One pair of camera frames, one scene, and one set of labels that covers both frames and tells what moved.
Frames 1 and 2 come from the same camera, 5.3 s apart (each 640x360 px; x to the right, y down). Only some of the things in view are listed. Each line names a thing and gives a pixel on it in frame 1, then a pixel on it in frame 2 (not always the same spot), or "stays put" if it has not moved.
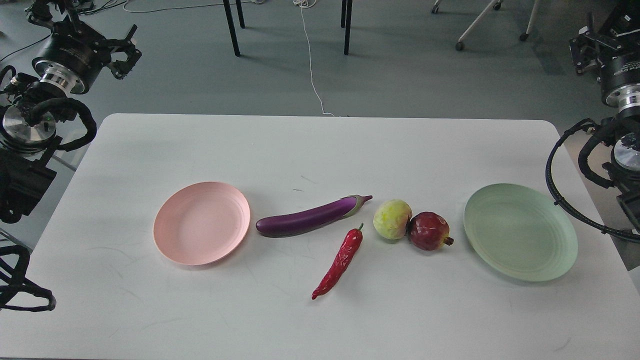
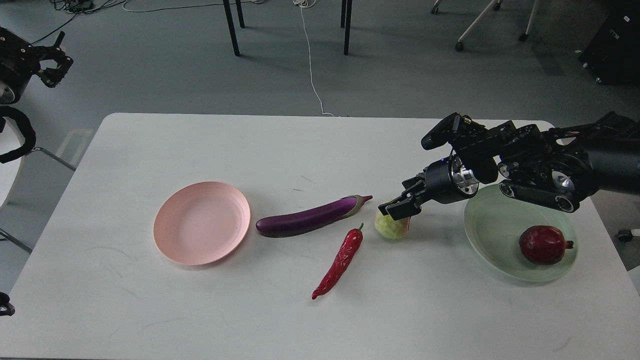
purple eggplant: [310, 220] stays put
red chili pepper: [350, 244] stays put
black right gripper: [615, 47] → [446, 180]
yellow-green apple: [390, 218] stays put
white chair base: [496, 5] stays put
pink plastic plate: [201, 223] stays put
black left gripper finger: [121, 69] → [52, 77]
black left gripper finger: [112, 43] → [45, 51]
